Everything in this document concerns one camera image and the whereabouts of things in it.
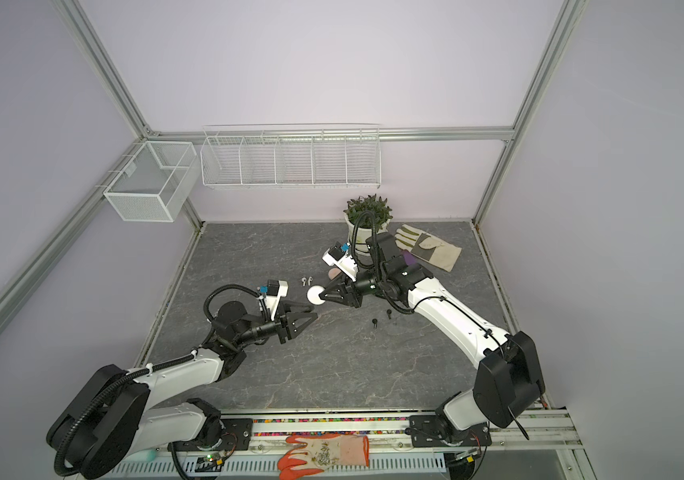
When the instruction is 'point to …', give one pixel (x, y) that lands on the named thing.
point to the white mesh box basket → (152, 185)
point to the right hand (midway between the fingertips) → (324, 295)
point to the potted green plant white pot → (364, 218)
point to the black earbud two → (375, 321)
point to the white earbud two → (310, 279)
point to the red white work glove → (323, 451)
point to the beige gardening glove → (427, 247)
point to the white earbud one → (304, 279)
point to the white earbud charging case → (313, 295)
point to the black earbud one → (389, 311)
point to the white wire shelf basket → (292, 156)
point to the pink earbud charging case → (333, 272)
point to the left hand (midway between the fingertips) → (315, 316)
